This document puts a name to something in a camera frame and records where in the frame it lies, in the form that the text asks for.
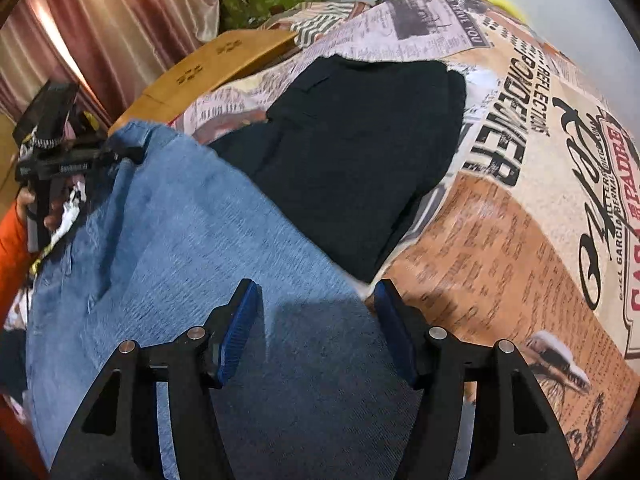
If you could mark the black folded garment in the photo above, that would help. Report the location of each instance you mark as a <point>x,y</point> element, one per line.
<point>350,150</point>

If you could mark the printed blanket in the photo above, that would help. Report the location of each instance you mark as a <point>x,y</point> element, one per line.
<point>500,260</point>

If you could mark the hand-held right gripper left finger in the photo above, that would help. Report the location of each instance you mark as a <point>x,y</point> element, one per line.
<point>237,331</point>

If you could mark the white patterned cloth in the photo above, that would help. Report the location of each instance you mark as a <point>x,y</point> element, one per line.
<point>72,210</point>

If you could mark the person's left hand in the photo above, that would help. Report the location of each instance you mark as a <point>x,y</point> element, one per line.
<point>54,220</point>

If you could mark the blue denim pants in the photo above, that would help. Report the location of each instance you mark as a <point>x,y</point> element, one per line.
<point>200,240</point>

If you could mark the pink curtain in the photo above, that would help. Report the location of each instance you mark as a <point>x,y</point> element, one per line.
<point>100,20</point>

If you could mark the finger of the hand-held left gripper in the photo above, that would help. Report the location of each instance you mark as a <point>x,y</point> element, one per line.
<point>125,154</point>

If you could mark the person's left forearm orange sleeve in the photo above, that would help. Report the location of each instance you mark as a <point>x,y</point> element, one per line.
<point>12,260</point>

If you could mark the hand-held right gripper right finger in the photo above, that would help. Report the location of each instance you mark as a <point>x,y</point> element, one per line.
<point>395,331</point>

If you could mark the yellow object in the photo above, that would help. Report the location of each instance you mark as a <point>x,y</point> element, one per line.
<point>502,4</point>

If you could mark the striped cloth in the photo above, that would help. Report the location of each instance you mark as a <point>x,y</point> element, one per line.
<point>325,22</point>

